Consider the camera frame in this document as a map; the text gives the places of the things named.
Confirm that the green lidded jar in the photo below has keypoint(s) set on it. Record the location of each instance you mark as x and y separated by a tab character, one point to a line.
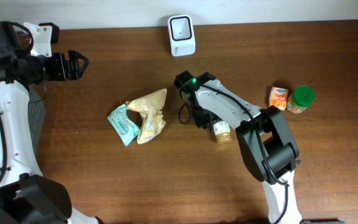
300	99

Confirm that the white cream tube gold cap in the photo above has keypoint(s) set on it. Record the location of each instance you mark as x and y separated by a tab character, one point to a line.
222	132

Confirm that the small orange carton box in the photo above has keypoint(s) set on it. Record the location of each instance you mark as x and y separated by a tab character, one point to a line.
278	98

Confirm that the beige paper bag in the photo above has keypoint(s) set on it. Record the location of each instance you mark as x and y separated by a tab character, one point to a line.
150	108

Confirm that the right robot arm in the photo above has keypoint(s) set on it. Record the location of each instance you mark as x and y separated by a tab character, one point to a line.
267	146

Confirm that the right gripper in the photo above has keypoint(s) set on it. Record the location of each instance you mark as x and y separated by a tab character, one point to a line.
202	122

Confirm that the white barcode scanner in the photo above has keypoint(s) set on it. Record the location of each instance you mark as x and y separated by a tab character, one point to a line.
181	34

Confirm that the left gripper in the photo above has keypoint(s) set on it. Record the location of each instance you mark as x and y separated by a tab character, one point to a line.
76	71

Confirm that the teal wet wipes pack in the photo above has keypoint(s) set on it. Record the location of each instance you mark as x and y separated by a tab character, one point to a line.
125	128

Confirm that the grey plastic mesh basket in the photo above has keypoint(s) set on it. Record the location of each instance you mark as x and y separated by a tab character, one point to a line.
36	118

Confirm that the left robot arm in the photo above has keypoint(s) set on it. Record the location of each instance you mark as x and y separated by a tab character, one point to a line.
26	59

